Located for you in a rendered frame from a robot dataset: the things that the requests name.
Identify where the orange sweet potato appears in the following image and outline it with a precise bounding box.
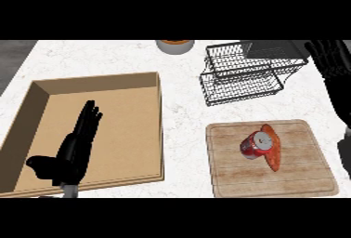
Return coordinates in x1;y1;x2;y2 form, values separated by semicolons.
259;123;283;173

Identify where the wooden cutting board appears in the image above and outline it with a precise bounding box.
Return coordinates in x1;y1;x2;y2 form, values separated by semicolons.
204;119;340;199

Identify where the red soda can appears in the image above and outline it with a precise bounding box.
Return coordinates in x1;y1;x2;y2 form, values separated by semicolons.
238;130;274;161

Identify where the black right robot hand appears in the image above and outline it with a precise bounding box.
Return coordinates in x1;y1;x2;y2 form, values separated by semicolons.
302;39;351;130

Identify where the open wooden drawer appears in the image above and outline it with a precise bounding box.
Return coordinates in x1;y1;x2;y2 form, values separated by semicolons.
0;71;165;199

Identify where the grey bowl with orange rim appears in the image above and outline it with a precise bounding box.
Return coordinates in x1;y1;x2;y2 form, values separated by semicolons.
154;39;196;56

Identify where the dark grey appliance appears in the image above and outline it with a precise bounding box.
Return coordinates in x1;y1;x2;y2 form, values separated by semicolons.
0;39;39;97

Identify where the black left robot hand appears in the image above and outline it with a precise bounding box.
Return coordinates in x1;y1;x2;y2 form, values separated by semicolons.
25;99;104;188

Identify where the black tiered wire basket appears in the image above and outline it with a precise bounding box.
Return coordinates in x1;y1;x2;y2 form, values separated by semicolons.
199;40;309;108

